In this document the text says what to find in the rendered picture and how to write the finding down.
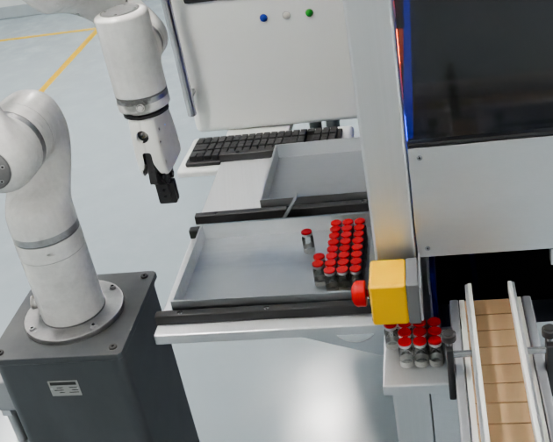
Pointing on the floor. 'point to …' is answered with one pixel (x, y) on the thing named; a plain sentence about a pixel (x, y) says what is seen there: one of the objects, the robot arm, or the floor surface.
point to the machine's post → (385, 162)
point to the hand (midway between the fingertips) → (167, 190)
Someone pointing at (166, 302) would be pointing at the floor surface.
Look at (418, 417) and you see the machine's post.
